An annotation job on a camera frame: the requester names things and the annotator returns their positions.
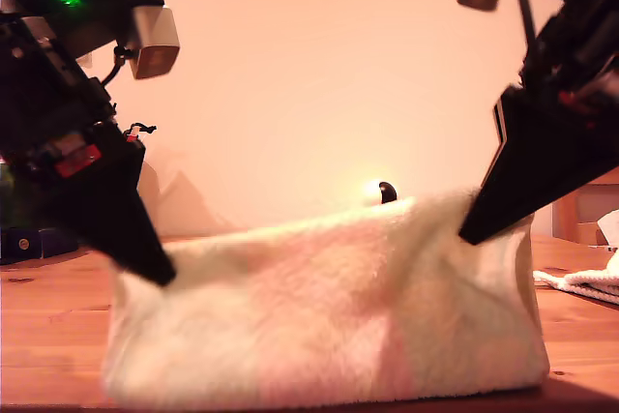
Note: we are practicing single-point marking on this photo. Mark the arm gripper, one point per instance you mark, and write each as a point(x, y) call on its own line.
point(575, 55)
point(43, 103)

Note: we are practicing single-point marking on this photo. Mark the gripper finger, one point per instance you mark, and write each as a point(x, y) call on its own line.
point(97, 251)

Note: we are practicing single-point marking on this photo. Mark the cream terry tea towel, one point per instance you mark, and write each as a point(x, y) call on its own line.
point(590, 282)

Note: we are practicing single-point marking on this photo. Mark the white pink-striped tea towel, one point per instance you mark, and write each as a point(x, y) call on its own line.
point(314, 311)

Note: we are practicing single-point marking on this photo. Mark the dark box with round logo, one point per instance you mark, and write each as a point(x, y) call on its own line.
point(29, 244)

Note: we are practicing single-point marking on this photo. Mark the wooden chair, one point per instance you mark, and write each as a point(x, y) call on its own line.
point(590, 200)

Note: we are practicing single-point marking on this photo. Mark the white round security camera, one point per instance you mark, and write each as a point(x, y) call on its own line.
point(384, 190)

